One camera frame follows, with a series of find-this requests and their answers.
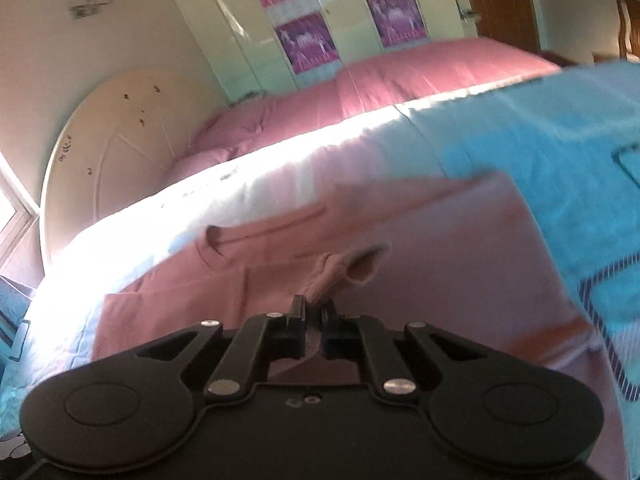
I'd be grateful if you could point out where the purple poster lower right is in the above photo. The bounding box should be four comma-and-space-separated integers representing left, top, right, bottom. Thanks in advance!
367, 0, 428, 49

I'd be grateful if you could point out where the window with frame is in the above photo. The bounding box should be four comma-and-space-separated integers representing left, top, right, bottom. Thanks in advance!
0, 155, 40, 264

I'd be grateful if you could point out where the blue patterned bed sheet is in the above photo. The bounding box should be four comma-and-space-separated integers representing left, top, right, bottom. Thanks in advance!
1, 62, 639, 474

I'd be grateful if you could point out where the purple poster lower left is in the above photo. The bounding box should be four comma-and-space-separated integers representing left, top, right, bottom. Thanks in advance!
274, 12, 340, 75

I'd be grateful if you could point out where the brown wooden door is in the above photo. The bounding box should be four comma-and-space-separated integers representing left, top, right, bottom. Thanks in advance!
470, 0, 540, 53

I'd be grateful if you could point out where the cream glossy wardrobe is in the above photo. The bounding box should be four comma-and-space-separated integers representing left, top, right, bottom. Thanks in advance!
175, 0, 465, 102

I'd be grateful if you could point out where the wooden chair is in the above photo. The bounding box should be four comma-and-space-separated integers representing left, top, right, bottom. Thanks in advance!
616, 0, 640, 60

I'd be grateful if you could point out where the pink folded quilt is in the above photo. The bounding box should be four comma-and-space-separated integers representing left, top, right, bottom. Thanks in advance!
164, 38, 561, 186

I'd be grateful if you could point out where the cream round headboard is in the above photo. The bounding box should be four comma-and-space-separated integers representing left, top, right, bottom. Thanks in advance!
39, 68, 227, 268

